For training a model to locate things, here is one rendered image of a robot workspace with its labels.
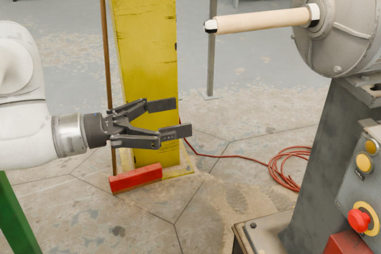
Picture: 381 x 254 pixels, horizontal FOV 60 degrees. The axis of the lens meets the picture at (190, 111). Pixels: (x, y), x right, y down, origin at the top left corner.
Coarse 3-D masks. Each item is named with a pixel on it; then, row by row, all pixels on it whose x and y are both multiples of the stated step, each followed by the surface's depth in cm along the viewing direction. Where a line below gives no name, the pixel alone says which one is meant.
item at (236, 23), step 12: (252, 12) 60; (264, 12) 60; (276, 12) 60; (288, 12) 61; (300, 12) 61; (228, 24) 58; (240, 24) 58; (252, 24) 59; (264, 24) 60; (276, 24) 61; (288, 24) 62; (300, 24) 63
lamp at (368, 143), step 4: (368, 140) 55; (372, 140) 54; (364, 144) 56; (368, 144) 54; (372, 144) 54; (376, 144) 53; (368, 148) 54; (372, 148) 54; (376, 148) 53; (368, 152) 55; (372, 152) 54; (376, 152) 53
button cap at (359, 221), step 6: (354, 210) 58; (348, 216) 59; (354, 216) 57; (360, 216) 57; (366, 216) 58; (354, 222) 58; (360, 222) 57; (366, 222) 56; (354, 228) 58; (360, 228) 57; (366, 228) 57
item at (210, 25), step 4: (208, 20) 58; (212, 20) 58; (204, 24) 58; (208, 24) 58; (212, 24) 58; (216, 24) 58; (204, 28) 59; (208, 28) 58; (212, 28) 58; (216, 28) 58; (208, 32) 58; (212, 32) 59; (216, 32) 59
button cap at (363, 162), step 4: (360, 156) 57; (364, 156) 56; (360, 160) 57; (364, 160) 56; (368, 160) 55; (360, 164) 57; (364, 164) 56; (368, 164) 55; (360, 168) 57; (364, 168) 56; (368, 168) 55
